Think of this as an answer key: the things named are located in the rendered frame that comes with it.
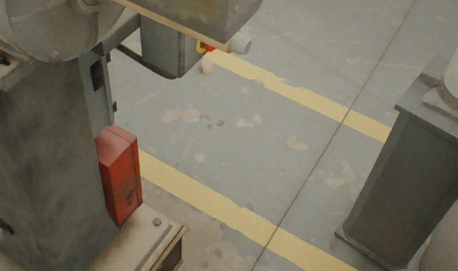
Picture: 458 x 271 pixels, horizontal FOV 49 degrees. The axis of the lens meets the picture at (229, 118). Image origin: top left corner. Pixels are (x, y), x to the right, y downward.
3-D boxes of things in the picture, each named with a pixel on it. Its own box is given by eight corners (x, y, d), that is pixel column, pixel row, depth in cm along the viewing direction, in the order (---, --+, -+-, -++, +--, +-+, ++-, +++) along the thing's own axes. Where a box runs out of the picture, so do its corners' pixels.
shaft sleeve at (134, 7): (100, -14, 62) (116, -32, 63) (106, 3, 65) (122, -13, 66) (225, 42, 57) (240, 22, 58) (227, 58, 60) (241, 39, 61)
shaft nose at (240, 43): (227, 41, 57) (238, 27, 58) (229, 54, 59) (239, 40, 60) (242, 48, 57) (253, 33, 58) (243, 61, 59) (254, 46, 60)
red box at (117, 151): (54, 189, 152) (27, 107, 125) (82, 161, 160) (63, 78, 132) (119, 230, 145) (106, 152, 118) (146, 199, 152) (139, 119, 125)
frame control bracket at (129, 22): (87, 49, 93) (84, 32, 90) (150, 0, 104) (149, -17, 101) (104, 58, 92) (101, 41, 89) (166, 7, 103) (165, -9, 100)
